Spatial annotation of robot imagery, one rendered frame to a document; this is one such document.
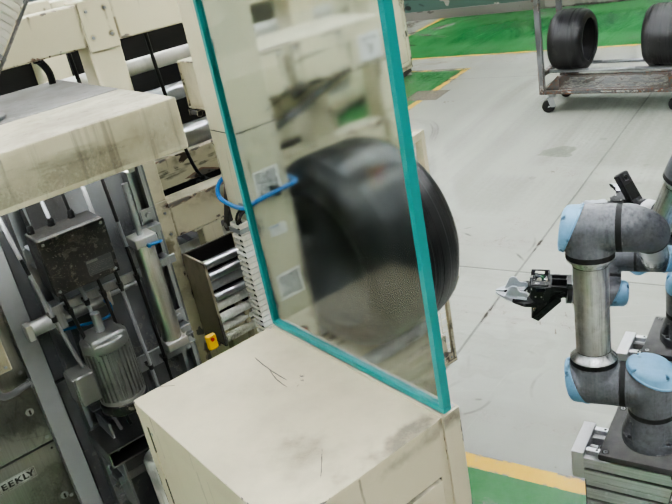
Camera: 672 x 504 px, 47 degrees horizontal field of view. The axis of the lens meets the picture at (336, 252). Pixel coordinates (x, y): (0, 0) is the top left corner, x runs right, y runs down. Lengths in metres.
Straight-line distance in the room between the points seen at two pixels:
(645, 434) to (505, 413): 1.41
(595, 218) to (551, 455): 1.55
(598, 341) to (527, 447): 1.33
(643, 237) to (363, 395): 0.78
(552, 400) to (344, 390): 2.12
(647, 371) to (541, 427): 1.39
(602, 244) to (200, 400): 0.98
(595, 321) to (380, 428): 0.78
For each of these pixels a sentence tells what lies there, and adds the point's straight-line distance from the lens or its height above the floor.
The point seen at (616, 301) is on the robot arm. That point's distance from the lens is 2.29.
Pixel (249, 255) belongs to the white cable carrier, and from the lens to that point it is 1.98.
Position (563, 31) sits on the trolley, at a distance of 7.32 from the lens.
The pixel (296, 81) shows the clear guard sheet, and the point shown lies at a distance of 1.35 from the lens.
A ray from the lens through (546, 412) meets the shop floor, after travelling 3.47.
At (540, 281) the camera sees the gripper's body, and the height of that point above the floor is 1.05.
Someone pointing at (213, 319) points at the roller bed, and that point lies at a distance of 2.49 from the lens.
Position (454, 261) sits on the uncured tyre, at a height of 1.16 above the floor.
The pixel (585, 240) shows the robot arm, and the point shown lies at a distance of 1.89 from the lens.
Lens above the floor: 2.11
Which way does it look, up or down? 24 degrees down
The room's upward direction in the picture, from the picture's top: 11 degrees counter-clockwise
